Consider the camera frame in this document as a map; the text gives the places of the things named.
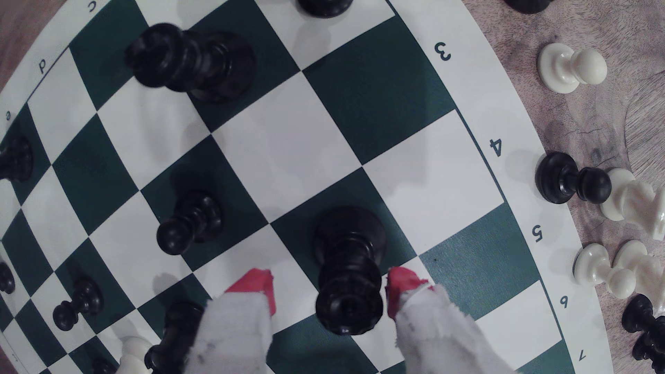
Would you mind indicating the white-wrapped red gripper finger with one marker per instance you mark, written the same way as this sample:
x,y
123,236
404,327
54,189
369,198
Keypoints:
x,y
436,332
234,332

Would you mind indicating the black rook chess piece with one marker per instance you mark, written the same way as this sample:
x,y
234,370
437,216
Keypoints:
x,y
348,270

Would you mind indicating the black pawn chess piece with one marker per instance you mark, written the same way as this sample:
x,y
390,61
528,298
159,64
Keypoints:
x,y
189,223
566,179
78,306

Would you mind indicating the white pawn chess piece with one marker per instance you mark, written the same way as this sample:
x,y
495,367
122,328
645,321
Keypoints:
x,y
602,270
569,67

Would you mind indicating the green white chess mat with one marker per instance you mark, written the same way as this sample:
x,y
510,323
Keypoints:
x,y
291,140

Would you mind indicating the white knight chess piece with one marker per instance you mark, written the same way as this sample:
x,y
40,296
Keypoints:
x,y
634,200

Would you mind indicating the black queen chess piece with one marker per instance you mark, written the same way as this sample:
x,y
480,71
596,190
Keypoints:
x,y
197,62

